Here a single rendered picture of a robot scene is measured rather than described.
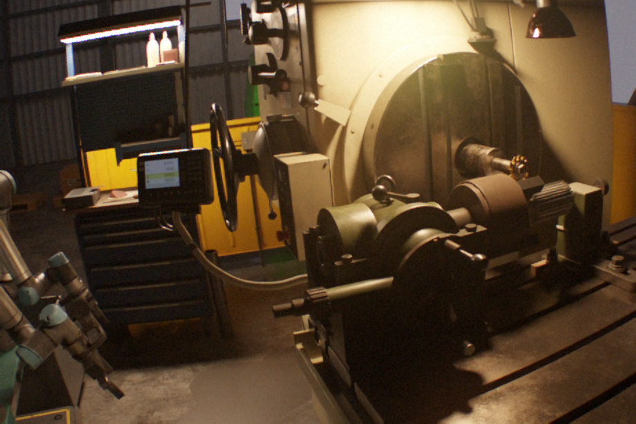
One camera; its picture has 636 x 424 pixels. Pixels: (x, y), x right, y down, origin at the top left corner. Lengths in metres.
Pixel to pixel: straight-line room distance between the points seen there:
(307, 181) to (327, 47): 0.34
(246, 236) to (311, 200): 3.05
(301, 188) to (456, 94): 0.46
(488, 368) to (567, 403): 0.19
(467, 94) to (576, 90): 0.58
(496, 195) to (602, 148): 0.92
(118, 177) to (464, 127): 3.19
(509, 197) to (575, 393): 0.47
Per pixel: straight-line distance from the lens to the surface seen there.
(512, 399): 0.90
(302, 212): 1.22
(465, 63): 1.35
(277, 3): 1.41
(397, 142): 1.26
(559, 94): 1.74
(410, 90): 1.27
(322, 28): 1.30
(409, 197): 1.00
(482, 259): 0.76
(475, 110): 1.36
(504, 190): 1.11
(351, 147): 1.30
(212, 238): 4.22
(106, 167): 4.10
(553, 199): 1.26
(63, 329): 1.40
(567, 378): 0.95
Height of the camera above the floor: 1.56
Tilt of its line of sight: 9 degrees down
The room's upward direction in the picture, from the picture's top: 5 degrees counter-clockwise
